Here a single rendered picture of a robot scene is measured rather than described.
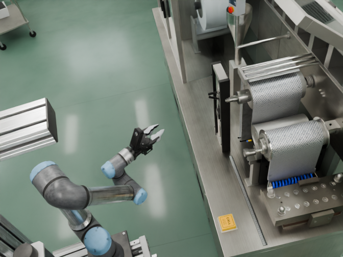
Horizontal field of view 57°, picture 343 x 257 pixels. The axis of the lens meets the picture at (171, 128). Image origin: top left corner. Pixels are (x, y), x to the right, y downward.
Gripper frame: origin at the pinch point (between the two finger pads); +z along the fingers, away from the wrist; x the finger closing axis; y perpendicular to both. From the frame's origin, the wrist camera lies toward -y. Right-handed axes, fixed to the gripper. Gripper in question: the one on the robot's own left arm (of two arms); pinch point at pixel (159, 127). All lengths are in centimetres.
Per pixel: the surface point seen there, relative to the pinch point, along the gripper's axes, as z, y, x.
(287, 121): 43, -6, 46
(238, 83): 68, 20, -1
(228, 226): -6, 24, 54
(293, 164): 30, 1, 60
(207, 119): 42, 34, -3
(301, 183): 29, 10, 67
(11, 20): 51, 155, -407
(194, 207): 20, 124, 8
